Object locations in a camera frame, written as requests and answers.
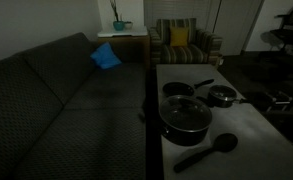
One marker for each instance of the blue pillow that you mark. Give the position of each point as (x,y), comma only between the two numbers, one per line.
(104,56)

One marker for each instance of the grey coffee table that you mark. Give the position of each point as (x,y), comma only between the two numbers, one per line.
(256,146)

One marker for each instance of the dark grey sofa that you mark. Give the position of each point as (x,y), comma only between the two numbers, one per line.
(52,116)

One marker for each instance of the black frying pan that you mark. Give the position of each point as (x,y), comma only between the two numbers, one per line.
(177,89)

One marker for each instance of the small white bowl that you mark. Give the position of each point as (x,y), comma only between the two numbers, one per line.
(128,25)

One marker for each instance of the small black saucepan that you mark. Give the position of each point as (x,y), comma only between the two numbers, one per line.
(220,102)

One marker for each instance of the black plastic serving spoon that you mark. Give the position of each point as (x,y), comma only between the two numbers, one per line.
(224,142)

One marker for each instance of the yellow cushion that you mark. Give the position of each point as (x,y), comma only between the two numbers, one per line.
(179,36)

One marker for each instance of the white window blinds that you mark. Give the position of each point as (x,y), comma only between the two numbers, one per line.
(179,10)

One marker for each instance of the large black pot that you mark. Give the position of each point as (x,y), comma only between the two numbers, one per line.
(186,137)

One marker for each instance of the teal potted plant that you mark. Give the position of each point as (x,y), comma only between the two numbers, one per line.
(118,25)

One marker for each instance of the wooden white-topped side table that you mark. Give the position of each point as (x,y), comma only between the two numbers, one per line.
(126,46)

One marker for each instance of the small glass saucepan lid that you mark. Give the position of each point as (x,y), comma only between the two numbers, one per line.
(222,91)

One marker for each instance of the striped armchair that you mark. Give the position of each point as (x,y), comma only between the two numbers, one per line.
(186,53)

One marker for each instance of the black equipment frame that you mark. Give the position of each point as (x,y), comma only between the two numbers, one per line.
(269,100)

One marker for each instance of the large glass pot lid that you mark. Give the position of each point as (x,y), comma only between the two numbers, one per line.
(185,113)

